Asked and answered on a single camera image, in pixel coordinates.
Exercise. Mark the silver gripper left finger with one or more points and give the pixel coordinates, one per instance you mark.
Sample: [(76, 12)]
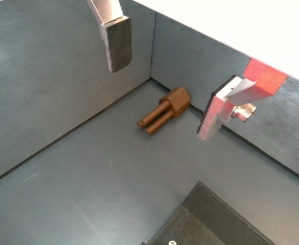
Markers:
[(116, 32)]

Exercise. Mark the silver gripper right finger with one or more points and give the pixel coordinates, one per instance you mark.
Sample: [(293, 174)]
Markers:
[(231, 100)]

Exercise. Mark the brown three prong object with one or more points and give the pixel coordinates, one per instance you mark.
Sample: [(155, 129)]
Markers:
[(172, 104)]

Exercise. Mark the black curved fixture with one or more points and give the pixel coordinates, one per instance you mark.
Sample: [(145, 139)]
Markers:
[(206, 221)]

